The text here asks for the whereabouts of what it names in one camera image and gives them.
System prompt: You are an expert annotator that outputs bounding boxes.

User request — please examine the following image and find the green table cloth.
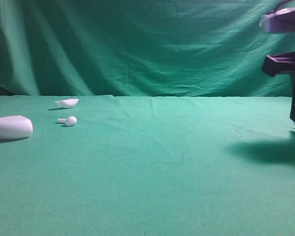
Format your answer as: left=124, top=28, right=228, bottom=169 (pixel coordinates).
left=0, top=96, right=295, bottom=236

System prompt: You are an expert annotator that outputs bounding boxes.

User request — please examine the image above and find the white earbud near case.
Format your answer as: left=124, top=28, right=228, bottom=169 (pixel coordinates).
left=57, top=116, right=77, bottom=127

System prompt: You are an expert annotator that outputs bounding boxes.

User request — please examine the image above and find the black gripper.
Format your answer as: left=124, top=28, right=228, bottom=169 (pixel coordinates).
left=259, top=0, right=295, bottom=123

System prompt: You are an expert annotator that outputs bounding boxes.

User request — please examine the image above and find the white earbud charging case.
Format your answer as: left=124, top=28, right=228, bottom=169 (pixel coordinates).
left=0, top=116, right=33, bottom=140

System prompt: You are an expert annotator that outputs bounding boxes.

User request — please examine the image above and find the green backdrop cloth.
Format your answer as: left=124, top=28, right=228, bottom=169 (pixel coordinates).
left=0, top=0, right=295, bottom=97

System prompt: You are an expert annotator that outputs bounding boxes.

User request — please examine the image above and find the white case lid piece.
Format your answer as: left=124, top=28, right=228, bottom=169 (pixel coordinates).
left=55, top=98, right=79, bottom=109

